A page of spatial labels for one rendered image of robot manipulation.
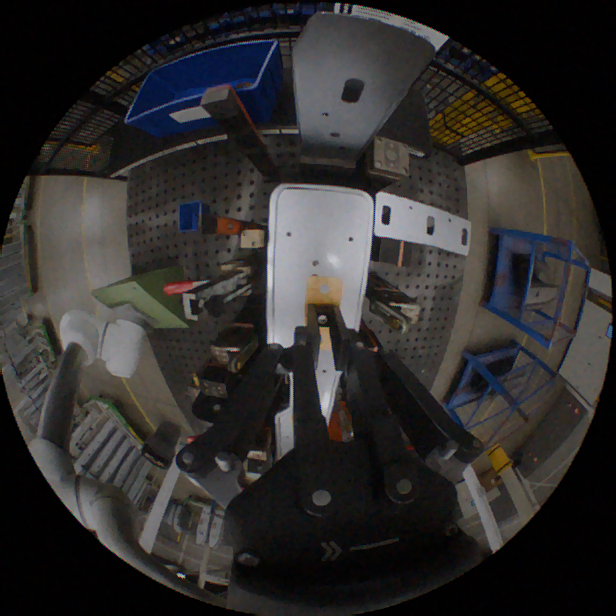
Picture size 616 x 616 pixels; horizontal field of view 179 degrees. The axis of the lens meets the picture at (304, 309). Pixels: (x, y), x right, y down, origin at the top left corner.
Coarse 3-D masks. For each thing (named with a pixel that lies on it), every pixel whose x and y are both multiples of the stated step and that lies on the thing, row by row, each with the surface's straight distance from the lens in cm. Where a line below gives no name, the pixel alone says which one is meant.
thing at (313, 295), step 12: (312, 276) 20; (312, 288) 20; (336, 288) 20; (312, 300) 20; (324, 300) 20; (336, 300) 21; (324, 312) 20; (324, 324) 20; (324, 336) 22; (324, 348) 23
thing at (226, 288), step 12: (228, 276) 34; (240, 276) 36; (192, 288) 28; (204, 288) 27; (216, 288) 29; (228, 288) 34; (240, 288) 37; (180, 300) 29; (192, 300) 27; (204, 300) 26; (216, 300) 25; (228, 300) 33; (192, 312) 27; (204, 312) 27; (216, 312) 25
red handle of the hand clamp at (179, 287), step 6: (174, 282) 37; (180, 282) 37; (186, 282) 37; (192, 282) 37; (198, 282) 37; (204, 282) 37; (240, 282) 38; (246, 282) 38; (168, 288) 37; (174, 288) 37; (180, 288) 36; (186, 288) 36; (168, 294) 37
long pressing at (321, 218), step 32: (288, 192) 43; (320, 192) 43; (352, 192) 45; (288, 224) 42; (320, 224) 42; (352, 224) 43; (288, 256) 42; (320, 256) 42; (352, 256) 43; (288, 288) 44; (320, 288) 44; (352, 288) 45; (288, 320) 46; (352, 320) 47; (320, 352) 50; (320, 384) 57; (288, 416) 68; (288, 448) 87
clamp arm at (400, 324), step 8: (376, 304) 46; (384, 304) 44; (376, 312) 46; (384, 312) 43; (392, 312) 41; (400, 312) 41; (384, 320) 43; (392, 320) 40; (400, 320) 39; (408, 320) 39; (392, 328) 41; (400, 328) 39; (408, 328) 39
